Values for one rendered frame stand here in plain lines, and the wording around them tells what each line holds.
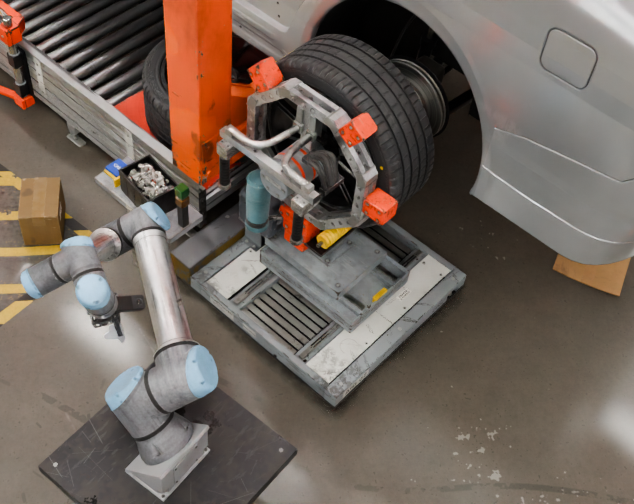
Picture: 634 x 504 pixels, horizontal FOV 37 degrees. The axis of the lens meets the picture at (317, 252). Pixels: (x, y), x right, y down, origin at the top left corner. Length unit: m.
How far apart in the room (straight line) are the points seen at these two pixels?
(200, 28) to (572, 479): 2.10
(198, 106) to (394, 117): 0.69
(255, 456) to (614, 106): 1.58
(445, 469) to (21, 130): 2.46
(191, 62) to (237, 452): 1.30
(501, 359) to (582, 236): 0.89
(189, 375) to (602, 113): 1.44
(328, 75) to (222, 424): 1.22
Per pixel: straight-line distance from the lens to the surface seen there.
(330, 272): 3.74
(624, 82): 2.80
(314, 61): 3.15
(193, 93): 3.29
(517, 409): 3.81
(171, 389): 2.94
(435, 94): 3.40
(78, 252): 2.74
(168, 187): 3.57
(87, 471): 3.23
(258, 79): 3.20
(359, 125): 2.96
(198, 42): 3.13
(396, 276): 3.84
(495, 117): 3.13
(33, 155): 4.51
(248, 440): 3.25
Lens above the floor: 3.20
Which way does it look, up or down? 52 degrees down
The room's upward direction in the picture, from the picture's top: 7 degrees clockwise
